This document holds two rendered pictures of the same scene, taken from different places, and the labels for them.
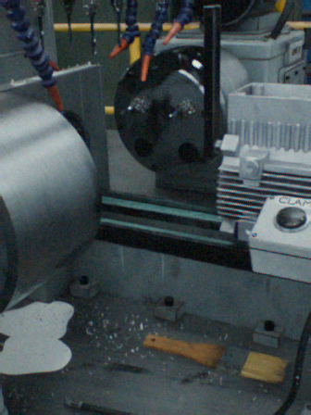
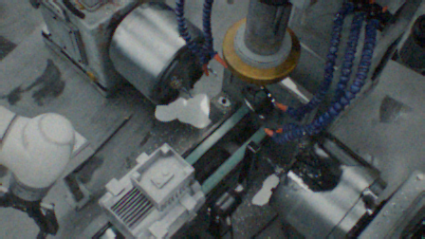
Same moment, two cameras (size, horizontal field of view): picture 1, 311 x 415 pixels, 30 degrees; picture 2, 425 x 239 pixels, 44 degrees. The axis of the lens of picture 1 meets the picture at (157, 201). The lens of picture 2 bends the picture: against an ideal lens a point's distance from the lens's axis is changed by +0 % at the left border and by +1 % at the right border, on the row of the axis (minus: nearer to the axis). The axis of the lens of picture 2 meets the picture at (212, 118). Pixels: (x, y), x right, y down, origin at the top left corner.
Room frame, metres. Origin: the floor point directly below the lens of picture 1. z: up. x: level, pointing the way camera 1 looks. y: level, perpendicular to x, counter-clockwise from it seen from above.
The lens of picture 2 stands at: (1.00, -0.63, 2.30)
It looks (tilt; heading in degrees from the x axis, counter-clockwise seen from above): 61 degrees down; 100
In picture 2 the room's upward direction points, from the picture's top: 5 degrees clockwise
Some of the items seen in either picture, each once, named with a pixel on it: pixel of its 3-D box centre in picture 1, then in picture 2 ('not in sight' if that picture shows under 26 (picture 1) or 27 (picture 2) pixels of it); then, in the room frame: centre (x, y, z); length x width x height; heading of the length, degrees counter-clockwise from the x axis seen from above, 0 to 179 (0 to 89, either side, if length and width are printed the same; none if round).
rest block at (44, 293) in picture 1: (44, 260); (222, 110); (0.87, 0.19, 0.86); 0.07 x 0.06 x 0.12; 152
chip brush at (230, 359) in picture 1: (212, 355); not in sight; (0.68, -0.07, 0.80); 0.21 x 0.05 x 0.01; 66
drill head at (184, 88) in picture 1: (192, 105); (335, 198); (1.23, -0.08, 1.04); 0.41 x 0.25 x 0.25; 152
